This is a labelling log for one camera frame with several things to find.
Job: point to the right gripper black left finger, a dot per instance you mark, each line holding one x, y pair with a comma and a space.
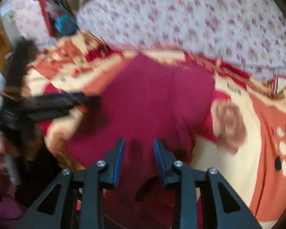
75, 199

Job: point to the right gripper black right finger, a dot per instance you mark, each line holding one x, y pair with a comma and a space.
221, 205

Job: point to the dark red garment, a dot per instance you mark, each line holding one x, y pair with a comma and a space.
144, 102

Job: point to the red orange cream love blanket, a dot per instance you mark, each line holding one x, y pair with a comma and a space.
255, 111

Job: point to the blue plastic bag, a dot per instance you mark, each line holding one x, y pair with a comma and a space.
66, 25

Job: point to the red hanging cloth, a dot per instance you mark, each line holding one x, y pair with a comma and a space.
45, 7

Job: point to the white floral quilt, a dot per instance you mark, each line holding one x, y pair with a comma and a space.
249, 34

